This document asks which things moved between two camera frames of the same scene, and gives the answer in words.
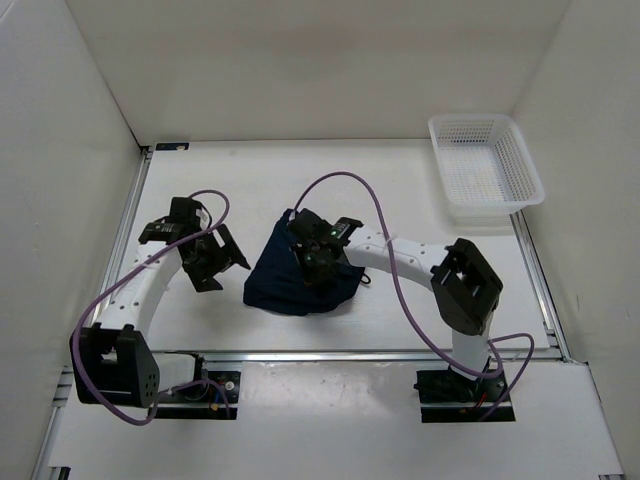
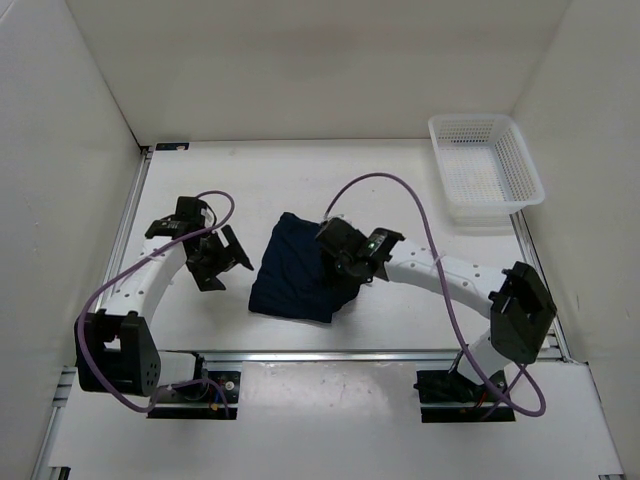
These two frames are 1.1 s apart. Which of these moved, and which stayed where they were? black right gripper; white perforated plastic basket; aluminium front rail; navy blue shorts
Moved: black right gripper
Stayed: navy blue shorts; aluminium front rail; white perforated plastic basket
